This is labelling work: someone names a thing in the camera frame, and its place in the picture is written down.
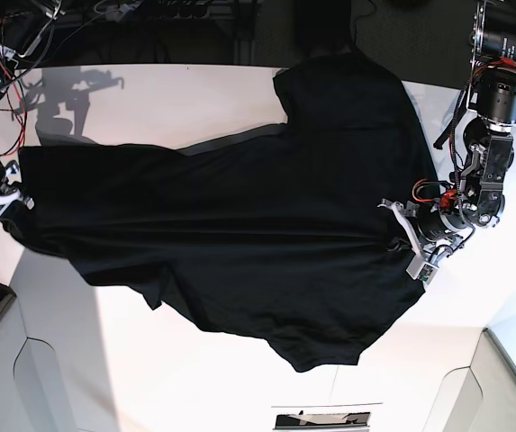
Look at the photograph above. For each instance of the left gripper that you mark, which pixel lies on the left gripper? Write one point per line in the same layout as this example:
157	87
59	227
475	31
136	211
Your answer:
433	234

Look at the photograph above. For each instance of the black t-shirt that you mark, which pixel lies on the black t-shirt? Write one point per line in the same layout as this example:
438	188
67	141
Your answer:
280	237

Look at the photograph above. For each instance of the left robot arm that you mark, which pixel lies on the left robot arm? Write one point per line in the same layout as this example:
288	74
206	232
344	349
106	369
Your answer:
479	135

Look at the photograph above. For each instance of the printed paper sheet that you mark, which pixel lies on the printed paper sheet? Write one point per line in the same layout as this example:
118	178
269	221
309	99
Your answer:
342	417

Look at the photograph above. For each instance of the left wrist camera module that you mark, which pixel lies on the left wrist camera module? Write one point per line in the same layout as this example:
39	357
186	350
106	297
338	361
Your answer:
421	270

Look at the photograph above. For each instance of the left white mount panel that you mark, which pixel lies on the left white mount panel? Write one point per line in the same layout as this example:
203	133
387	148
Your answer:
33	396

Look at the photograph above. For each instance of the white mount panel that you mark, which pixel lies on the white mount panel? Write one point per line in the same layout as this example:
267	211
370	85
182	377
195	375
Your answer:
480	396
33	396

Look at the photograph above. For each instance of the right white mount panel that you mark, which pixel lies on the right white mount panel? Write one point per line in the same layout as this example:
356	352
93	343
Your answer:
480	396

